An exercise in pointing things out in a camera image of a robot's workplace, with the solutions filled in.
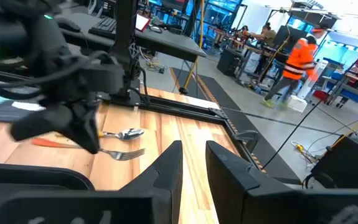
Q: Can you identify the yellow rod with black foot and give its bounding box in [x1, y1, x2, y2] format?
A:
[178, 0, 205, 95]

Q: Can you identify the red-edged white tablet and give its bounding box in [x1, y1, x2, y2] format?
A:
[134, 13, 151, 33]

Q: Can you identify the white box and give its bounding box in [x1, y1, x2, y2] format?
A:
[286, 94, 308, 113]

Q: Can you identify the black equipment box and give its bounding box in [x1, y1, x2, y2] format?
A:
[309, 135, 358, 191]

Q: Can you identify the wide orange-black hazard strip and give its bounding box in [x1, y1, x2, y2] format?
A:
[196, 75, 268, 174]

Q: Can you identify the seated person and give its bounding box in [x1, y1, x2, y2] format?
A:
[248, 21, 278, 49]

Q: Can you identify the black floor mat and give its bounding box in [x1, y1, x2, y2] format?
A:
[168, 66, 301, 185]

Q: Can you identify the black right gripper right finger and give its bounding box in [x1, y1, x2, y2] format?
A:
[205, 139, 358, 224]

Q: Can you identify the black computer mouse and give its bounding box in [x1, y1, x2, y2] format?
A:
[55, 16, 82, 33]

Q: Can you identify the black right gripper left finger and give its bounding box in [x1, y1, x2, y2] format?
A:
[0, 139, 185, 224]

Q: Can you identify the coiled black cable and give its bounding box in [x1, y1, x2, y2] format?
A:
[301, 170, 339, 191]

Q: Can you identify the black floor cabinet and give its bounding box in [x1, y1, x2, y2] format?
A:
[217, 47, 245, 78]

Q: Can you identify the grey workbench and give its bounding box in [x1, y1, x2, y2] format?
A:
[324, 72, 358, 107]

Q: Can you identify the person in orange vest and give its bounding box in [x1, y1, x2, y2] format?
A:
[260, 26, 327, 110]

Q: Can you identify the black aluminium table frame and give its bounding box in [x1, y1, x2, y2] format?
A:
[97, 0, 301, 185]

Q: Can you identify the black rectangular tray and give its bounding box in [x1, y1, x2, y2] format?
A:
[0, 162, 97, 224]

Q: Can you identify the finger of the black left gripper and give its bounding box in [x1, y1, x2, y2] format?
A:
[8, 106, 74, 142]
[68, 100, 101, 156]

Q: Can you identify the black keyboard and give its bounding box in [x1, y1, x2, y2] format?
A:
[88, 16, 118, 40]

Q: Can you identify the black monitor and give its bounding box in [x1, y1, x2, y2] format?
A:
[273, 25, 304, 51]

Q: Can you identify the long black floor cable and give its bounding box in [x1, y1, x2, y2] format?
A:
[261, 39, 358, 170]

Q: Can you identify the dark grey desk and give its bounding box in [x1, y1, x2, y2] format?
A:
[56, 11, 207, 63]

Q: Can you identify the metal spoon yellow handle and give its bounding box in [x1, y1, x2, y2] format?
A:
[98, 128, 146, 141]

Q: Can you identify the metal fork orange handle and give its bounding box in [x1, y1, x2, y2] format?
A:
[30, 137, 147, 162]

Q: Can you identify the yellow floor cable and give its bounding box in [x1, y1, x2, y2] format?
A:
[326, 101, 358, 152]

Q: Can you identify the black frame clamp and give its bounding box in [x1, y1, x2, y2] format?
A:
[232, 129, 261, 154]

